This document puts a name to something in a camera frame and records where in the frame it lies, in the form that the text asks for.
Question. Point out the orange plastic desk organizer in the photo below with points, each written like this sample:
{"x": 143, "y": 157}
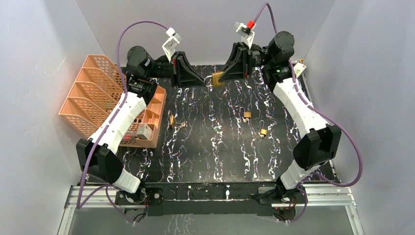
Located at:
{"x": 96, "y": 92}

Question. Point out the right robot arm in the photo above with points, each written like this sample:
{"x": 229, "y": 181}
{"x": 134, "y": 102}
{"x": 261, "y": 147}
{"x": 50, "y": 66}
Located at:
{"x": 319, "y": 139}

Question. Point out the coloured marker set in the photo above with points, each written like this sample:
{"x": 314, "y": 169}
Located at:
{"x": 129, "y": 137}

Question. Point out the small open brass padlock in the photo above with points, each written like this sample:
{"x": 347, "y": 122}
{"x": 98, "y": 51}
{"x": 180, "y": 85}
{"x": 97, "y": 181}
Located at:
{"x": 262, "y": 131}

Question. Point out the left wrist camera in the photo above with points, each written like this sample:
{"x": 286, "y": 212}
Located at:
{"x": 171, "y": 43}

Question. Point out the medium brass padlock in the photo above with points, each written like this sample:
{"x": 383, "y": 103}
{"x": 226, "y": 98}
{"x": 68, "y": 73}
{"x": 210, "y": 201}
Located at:
{"x": 213, "y": 80}

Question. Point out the small brass padlock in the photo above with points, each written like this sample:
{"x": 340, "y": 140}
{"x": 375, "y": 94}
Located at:
{"x": 246, "y": 115}
{"x": 262, "y": 131}

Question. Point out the small white green box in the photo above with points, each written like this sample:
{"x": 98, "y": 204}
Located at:
{"x": 299, "y": 67}

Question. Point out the large brass padlock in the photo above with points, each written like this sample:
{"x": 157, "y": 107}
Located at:
{"x": 171, "y": 120}

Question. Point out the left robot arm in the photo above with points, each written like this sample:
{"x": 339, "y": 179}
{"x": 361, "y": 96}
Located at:
{"x": 97, "y": 154}

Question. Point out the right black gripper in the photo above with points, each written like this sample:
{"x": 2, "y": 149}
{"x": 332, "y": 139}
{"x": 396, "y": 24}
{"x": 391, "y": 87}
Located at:
{"x": 240, "y": 59}

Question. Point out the white staple box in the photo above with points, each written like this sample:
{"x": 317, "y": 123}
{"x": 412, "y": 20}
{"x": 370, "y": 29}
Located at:
{"x": 144, "y": 132}

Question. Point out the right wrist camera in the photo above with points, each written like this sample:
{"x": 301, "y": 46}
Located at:
{"x": 246, "y": 31}

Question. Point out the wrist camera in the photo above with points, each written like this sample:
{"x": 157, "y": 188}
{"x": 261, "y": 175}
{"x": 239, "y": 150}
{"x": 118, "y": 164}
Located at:
{"x": 246, "y": 31}
{"x": 171, "y": 43}

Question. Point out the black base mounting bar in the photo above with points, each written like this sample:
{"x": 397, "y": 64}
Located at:
{"x": 207, "y": 196}

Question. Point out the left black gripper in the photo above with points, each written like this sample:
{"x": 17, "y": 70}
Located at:
{"x": 174, "y": 69}

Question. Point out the aluminium frame rail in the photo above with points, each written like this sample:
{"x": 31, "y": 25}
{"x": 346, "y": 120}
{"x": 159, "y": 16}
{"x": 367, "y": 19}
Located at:
{"x": 316, "y": 194}

